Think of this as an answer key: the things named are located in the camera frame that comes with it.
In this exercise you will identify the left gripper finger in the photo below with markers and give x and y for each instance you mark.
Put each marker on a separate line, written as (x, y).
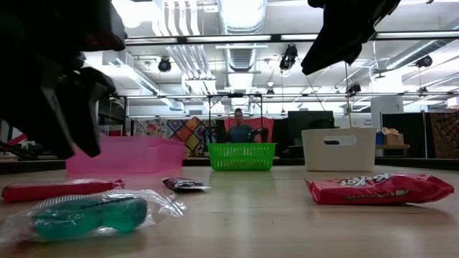
(86, 136)
(43, 118)

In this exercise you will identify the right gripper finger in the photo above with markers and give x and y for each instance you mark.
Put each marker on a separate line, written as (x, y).
(340, 39)

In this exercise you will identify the red KitKat candy bar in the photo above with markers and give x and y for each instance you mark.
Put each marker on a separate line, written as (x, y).
(54, 190)
(376, 191)

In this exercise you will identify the brown Hershey's candy bar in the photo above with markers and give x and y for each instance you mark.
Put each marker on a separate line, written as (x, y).
(184, 183)

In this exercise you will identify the black ceiling spotlight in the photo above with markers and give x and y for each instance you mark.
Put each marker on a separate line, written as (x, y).
(288, 57)
(424, 61)
(354, 88)
(165, 65)

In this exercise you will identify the pink plastic bin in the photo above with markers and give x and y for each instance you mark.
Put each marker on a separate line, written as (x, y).
(143, 154)

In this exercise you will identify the teal gummy in clear wrapper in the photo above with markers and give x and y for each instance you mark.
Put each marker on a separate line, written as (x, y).
(89, 215)

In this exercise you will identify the colourful patchwork quilt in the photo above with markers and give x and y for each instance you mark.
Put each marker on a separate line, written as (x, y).
(186, 130)

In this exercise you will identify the blue bin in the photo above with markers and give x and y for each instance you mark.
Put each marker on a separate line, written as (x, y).
(379, 139)

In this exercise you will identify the black partition panel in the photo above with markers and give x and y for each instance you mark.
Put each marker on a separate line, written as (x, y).
(412, 125)

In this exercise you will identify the cardboard box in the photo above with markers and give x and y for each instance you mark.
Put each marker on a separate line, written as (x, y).
(393, 139)

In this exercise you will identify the red hanging cloth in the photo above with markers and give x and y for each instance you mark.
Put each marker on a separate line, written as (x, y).
(263, 123)

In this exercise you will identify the wooden side table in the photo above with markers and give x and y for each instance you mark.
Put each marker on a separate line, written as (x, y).
(392, 146)

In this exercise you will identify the person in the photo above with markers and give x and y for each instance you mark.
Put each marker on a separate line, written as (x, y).
(239, 132)

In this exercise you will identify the green plastic mesh basket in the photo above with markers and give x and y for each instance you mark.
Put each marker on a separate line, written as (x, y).
(240, 156)

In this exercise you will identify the brown patterned wall hanging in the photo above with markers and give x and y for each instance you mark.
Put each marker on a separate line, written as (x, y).
(444, 134)

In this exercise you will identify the black metal rig frame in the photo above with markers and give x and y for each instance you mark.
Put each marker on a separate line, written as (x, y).
(416, 163)

